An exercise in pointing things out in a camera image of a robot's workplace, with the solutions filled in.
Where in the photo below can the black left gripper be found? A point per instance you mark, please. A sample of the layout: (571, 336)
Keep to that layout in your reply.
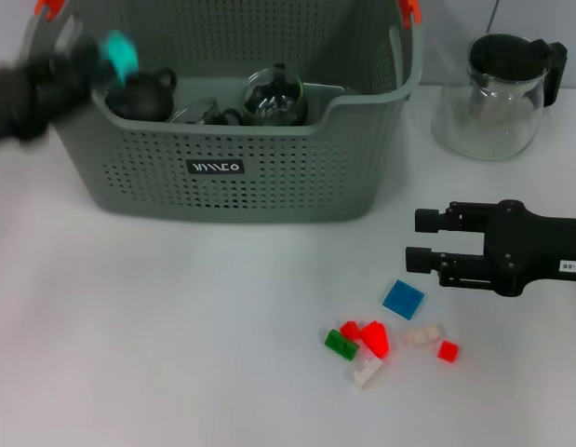
(31, 98)

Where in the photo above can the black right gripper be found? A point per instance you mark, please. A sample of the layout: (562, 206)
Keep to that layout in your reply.
(525, 247)

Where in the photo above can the teal square brick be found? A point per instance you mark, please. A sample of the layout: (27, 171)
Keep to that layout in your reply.
(121, 56)

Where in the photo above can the blue square brick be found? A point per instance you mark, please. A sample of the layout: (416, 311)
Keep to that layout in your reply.
(403, 299)

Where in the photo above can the white plastic brick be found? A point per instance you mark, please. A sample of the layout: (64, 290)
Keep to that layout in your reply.
(422, 336)
(364, 372)

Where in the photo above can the glass teacup black sleeve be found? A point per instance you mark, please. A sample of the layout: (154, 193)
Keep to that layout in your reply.
(273, 100)
(227, 116)
(194, 112)

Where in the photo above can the grey perforated storage bin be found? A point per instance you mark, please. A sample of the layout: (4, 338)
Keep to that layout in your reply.
(222, 195)

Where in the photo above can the dark clay teapot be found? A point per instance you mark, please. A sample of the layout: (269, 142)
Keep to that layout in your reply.
(138, 100)

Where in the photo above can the red slope brick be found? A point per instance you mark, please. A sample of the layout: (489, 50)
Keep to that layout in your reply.
(375, 337)

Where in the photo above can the small red square brick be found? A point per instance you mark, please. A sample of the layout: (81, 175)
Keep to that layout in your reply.
(448, 350)

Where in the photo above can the small red stepped brick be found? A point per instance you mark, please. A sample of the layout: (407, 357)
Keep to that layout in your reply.
(349, 328)

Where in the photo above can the dark green plastic brick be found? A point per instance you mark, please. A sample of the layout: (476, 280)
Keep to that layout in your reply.
(341, 344)

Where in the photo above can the glass pitcher black lid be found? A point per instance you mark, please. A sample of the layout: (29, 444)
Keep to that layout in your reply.
(487, 107)

